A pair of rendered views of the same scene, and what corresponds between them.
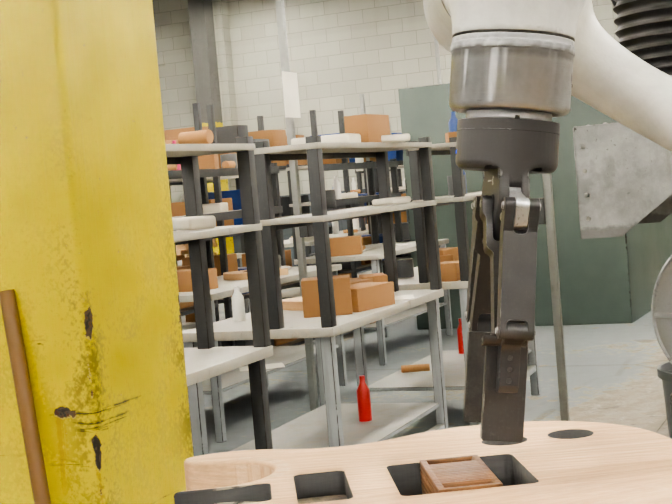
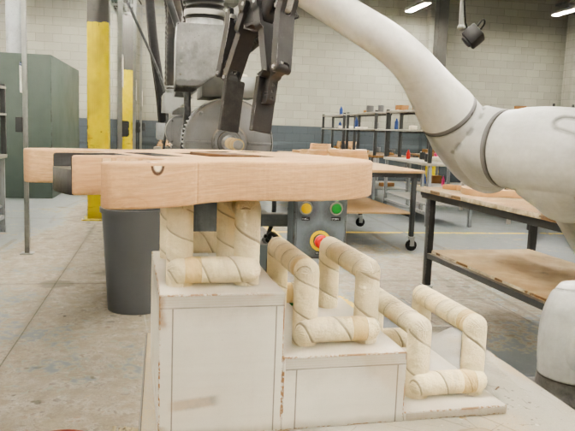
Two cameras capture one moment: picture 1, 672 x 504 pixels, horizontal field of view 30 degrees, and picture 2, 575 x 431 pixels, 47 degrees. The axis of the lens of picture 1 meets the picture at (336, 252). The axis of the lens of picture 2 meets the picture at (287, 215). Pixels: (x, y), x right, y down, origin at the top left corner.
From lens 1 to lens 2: 0.43 m
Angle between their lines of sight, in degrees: 35
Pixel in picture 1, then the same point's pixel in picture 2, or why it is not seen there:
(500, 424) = (261, 122)
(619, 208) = (198, 70)
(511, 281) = (282, 39)
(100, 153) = not seen: outside the picture
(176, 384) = not seen: outside the picture
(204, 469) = (41, 153)
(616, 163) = (198, 45)
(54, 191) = not seen: outside the picture
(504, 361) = (270, 85)
